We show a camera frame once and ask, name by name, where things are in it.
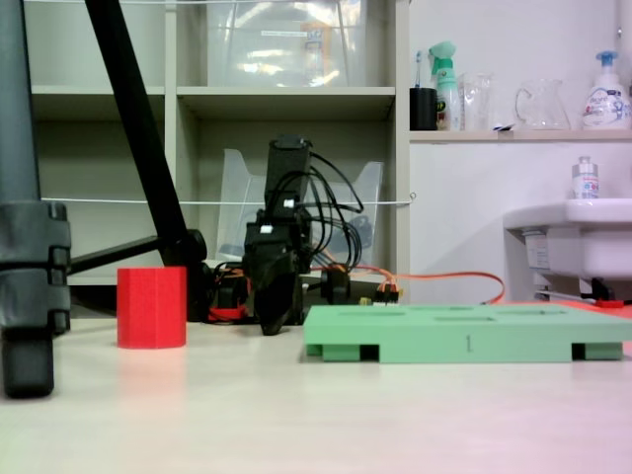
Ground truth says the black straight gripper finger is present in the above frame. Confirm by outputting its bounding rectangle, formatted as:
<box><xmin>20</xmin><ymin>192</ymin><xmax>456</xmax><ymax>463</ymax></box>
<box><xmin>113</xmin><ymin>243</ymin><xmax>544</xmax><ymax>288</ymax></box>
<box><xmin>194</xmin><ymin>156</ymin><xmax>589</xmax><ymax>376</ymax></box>
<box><xmin>248</xmin><ymin>246</ymin><xmax>297</xmax><ymax>339</ymax></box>

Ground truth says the red octagonal pillar block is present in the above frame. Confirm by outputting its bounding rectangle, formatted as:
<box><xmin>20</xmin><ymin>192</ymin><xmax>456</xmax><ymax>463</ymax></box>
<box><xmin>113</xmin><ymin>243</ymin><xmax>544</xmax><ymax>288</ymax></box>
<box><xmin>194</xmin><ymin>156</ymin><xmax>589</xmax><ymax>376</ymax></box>
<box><xmin>117</xmin><ymin>266</ymin><xmax>189</xmax><ymax>351</ymax></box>

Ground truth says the clear plastic file tray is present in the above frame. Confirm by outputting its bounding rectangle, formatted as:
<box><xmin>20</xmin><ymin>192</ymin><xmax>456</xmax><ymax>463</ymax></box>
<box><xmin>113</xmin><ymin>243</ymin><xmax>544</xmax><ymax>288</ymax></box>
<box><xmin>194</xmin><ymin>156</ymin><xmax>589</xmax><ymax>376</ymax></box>
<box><xmin>215</xmin><ymin>147</ymin><xmax>385</xmax><ymax>272</ymax></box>

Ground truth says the red base clamp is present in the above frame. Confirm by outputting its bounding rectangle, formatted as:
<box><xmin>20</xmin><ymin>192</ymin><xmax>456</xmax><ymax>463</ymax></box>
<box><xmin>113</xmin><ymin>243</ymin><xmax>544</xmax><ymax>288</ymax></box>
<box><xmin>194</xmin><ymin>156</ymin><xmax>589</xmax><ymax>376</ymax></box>
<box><xmin>206</xmin><ymin>304</ymin><xmax>250</xmax><ymax>324</ymax></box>

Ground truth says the black round clamp knob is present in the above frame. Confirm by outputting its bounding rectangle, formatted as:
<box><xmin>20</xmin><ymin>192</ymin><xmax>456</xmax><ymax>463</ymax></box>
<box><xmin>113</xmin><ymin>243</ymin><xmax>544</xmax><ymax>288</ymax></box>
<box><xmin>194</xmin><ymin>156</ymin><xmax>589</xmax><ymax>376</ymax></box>
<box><xmin>320</xmin><ymin>266</ymin><xmax>352</xmax><ymax>304</ymax></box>

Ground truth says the black tripod brace bar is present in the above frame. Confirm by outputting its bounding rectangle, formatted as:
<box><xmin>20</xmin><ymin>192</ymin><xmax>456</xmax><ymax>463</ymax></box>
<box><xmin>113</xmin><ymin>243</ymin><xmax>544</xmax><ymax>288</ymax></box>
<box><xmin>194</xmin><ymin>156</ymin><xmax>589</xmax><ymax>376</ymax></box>
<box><xmin>66</xmin><ymin>235</ymin><xmax>162</xmax><ymax>277</ymax></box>

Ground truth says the beige shelf unit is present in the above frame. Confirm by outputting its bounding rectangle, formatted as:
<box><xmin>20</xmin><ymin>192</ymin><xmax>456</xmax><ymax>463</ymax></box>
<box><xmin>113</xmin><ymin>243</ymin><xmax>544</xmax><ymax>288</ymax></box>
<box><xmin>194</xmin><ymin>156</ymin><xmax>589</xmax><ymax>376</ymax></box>
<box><xmin>23</xmin><ymin>0</ymin><xmax>411</xmax><ymax>310</ymax></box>

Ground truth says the black tripod leg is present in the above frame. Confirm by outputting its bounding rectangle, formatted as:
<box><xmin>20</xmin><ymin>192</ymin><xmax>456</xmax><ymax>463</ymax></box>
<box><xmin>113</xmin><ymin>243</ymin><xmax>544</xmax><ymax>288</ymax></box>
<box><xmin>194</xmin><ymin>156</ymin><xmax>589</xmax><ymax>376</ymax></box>
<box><xmin>83</xmin><ymin>0</ymin><xmax>208</xmax><ymax>323</ymax></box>

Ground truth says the green shape sorting board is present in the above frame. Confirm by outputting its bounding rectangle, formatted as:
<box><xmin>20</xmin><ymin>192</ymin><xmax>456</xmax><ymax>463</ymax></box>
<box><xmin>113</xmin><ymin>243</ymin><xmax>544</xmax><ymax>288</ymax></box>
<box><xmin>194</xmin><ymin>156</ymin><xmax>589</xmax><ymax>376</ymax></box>
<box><xmin>301</xmin><ymin>303</ymin><xmax>632</xmax><ymax>365</ymax></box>

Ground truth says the clear plastic storage box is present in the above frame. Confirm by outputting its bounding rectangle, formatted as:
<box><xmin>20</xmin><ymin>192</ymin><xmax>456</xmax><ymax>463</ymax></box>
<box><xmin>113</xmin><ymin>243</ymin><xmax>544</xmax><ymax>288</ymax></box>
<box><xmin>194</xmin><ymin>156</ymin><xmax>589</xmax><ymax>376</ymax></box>
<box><xmin>205</xmin><ymin>0</ymin><xmax>369</xmax><ymax>89</ymax></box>

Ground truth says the orange labelled pack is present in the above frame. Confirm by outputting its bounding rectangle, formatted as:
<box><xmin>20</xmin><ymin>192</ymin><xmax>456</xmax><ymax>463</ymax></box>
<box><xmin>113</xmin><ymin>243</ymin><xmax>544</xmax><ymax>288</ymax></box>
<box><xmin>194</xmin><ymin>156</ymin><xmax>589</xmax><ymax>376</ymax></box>
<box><xmin>299</xmin><ymin>20</ymin><xmax>334</xmax><ymax>83</ymax></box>

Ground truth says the black cup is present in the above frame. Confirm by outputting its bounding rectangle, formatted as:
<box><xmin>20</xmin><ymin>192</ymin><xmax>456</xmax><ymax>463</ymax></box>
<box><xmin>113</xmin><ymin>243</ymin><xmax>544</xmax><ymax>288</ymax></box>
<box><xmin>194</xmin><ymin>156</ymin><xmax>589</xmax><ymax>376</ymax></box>
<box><xmin>409</xmin><ymin>87</ymin><xmax>439</xmax><ymax>131</ymax></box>

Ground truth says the green spray bottle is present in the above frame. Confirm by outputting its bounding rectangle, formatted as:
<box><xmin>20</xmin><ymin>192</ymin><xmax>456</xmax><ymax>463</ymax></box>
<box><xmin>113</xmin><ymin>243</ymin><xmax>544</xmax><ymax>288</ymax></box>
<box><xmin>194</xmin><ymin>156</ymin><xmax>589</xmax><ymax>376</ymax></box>
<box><xmin>428</xmin><ymin>40</ymin><xmax>464</xmax><ymax>131</ymax></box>

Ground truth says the grey tripod leg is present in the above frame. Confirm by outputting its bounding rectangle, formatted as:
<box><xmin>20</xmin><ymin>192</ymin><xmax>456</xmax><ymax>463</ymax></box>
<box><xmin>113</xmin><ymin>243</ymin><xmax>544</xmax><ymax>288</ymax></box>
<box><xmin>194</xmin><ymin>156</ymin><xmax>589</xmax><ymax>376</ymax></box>
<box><xmin>0</xmin><ymin>0</ymin><xmax>73</xmax><ymax>400</ymax></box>

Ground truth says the clear measuring cup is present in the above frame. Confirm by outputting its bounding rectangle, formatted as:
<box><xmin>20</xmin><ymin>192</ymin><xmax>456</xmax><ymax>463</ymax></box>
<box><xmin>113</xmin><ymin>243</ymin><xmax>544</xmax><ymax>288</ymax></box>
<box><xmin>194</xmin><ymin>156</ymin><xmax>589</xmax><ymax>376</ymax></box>
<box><xmin>456</xmin><ymin>72</ymin><xmax>496</xmax><ymax>132</ymax></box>

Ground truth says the glass pitcher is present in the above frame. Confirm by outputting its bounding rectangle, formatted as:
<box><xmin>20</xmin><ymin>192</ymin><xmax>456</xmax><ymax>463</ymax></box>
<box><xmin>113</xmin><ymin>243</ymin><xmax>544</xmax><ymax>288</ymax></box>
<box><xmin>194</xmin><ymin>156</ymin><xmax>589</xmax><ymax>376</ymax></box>
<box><xmin>514</xmin><ymin>78</ymin><xmax>572</xmax><ymax>131</ymax></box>

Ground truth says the small clear sanitizer bottle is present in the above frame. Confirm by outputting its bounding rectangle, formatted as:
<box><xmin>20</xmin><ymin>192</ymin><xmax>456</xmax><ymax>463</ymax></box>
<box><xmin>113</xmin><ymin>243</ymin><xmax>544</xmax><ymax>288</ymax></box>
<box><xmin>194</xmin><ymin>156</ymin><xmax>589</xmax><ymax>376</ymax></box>
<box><xmin>571</xmin><ymin>155</ymin><xmax>601</xmax><ymax>200</ymax></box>

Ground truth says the white sink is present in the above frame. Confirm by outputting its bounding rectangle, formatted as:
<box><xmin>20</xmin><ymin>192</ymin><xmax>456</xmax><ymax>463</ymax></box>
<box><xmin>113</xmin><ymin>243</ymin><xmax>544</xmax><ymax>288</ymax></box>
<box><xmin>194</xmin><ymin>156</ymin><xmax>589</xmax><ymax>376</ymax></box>
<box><xmin>502</xmin><ymin>197</ymin><xmax>632</xmax><ymax>303</ymax></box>

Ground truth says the white foam soap bottle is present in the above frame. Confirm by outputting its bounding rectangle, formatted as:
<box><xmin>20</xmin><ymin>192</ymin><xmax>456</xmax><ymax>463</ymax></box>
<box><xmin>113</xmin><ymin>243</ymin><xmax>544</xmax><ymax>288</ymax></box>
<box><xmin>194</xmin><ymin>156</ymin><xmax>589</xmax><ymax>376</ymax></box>
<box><xmin>581</xmin><ymin>49</ymin><xmax>632</xmax><ymax>130</ymax></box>

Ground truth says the black cable coil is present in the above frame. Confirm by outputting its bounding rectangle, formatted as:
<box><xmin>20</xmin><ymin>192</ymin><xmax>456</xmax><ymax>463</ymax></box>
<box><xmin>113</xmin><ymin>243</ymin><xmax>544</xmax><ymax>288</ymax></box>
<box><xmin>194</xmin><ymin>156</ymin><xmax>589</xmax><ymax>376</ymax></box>
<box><xmin>345</xmin><ymin>215</ymin><xmax>375</xmax><ymax>266</ymax></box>

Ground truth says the black arm wire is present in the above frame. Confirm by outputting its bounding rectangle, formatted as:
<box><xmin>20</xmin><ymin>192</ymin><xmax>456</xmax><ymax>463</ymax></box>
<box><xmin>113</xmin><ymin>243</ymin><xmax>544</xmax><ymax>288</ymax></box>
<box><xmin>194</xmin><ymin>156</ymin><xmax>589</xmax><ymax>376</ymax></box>
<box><xmin>276</xmin><ymin>150</ymin><xmax>366</xmax><ymax>271</ymax></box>

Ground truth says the orange flat cable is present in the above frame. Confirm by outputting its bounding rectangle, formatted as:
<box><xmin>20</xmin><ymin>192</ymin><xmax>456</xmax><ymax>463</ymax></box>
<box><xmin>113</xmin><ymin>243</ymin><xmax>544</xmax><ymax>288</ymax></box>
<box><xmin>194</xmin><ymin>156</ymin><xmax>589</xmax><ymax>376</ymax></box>
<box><xmin>345</xmin><ymin>265</ymin><xmax>506</xmax><ymax>305</ymax></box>

